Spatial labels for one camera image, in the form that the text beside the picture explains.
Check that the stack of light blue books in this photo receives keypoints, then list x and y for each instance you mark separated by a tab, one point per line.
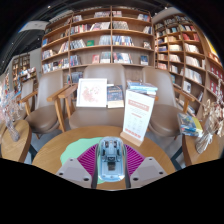
141	87

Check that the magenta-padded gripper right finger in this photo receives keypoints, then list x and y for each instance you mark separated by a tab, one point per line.
146	170

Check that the white sign on wooden stand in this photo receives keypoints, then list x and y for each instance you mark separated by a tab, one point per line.
138	116

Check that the stack of colourful books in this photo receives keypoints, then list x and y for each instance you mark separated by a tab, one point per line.
189	125

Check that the dark blue covered book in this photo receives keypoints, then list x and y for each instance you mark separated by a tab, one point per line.
115	95

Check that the wide wooden bookshelf unit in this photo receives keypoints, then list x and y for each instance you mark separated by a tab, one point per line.
100	40

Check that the transparent computer mouse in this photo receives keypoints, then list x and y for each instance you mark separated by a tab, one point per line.
111	160

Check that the small distant bookshelf unit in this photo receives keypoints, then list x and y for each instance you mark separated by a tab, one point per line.
21	66

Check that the green blob-shaped mouse pad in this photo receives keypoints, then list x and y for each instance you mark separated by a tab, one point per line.
75	150

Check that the round wooden side table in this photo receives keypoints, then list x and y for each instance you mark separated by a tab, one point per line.
206	156
15	150

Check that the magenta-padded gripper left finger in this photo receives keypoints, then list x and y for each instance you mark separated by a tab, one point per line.
75	170

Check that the white framed floral picture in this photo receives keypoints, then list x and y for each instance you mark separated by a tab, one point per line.
91	92

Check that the tall wooden bookshelf unit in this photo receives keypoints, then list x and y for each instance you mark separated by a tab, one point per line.
186	50

